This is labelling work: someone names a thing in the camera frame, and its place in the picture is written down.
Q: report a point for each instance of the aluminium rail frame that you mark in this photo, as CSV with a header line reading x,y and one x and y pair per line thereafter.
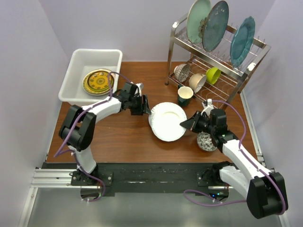
x,y
262,190

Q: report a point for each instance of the yellow black patterned plate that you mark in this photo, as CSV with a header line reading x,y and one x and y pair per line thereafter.
x,y
99,81

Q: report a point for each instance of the cream leaf pattern plate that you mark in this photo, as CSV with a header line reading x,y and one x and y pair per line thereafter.
x,y
114,75

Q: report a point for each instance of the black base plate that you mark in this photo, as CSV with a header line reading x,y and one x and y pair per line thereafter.
x,y
111,178

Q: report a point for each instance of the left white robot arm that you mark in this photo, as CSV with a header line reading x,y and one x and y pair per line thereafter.
x,y
78,126

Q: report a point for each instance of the metal dish rack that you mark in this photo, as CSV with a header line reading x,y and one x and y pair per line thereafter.
x,y
232,80

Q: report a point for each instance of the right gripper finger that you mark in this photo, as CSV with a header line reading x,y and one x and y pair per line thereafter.
x,y
191,122
196,129

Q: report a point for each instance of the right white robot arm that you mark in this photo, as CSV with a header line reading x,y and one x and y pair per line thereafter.
x,y
264,191

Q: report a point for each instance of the mint green plate in rack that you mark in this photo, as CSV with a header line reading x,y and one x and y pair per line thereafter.
x,y
196,19

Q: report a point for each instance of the plain white deep plate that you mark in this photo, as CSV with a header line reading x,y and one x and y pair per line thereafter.
x,y
166,120

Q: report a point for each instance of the lime green bowl in rack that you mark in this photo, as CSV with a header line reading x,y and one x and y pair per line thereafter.
x,y
212,75

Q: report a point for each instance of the dark green mug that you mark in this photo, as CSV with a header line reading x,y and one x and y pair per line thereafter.
x,y
184,96

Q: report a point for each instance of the white blue-rimmed deep plate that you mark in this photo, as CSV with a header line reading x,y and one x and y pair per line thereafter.
x,y
150,119

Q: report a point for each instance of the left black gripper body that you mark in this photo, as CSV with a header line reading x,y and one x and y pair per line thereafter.
x,y
136,105

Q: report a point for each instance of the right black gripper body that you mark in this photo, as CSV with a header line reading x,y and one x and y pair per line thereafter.
x,y
204,123

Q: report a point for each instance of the blue-grey speckled plate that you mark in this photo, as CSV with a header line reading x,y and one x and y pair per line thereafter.
x,y
215,26

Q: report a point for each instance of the black white patterned bowl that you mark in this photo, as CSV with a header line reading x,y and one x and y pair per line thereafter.
x,y
204,141

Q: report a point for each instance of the white plastic bin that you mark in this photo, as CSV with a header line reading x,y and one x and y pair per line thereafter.
x,y
84,61

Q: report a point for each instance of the patterned bowl in rack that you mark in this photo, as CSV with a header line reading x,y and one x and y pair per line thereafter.
x,y
182,72

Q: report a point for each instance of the teal scalloped plate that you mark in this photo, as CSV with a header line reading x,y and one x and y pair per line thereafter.
x,y
242,41

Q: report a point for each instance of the cream bowl in rack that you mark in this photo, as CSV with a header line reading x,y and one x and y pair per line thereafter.
x,y
197,81

